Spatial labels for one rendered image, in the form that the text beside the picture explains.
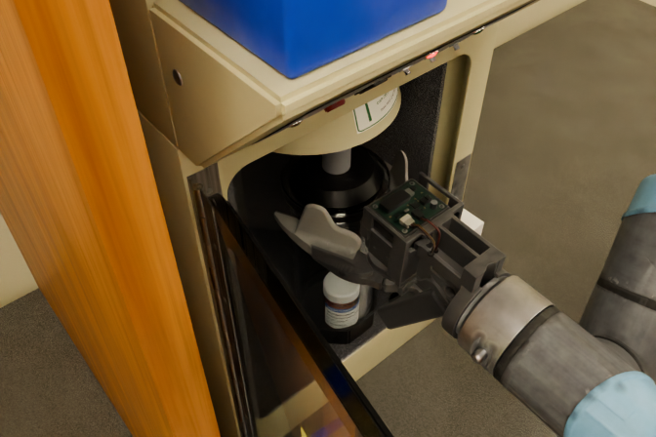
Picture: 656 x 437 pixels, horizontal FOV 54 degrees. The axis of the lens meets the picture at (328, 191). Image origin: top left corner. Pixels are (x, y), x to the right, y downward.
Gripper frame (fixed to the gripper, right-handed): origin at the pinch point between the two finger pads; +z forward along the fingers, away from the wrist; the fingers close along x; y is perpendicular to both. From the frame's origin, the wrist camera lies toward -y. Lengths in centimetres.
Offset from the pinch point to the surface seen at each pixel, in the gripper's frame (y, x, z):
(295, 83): 30.2, 16.6, -16.5
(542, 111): -28, -63, 12
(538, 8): -27, -93, 35
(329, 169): 4.7, 1.1, -1.4
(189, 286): 2.7, 17.9, -3.3
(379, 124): 11.2, -1.4, -4.8
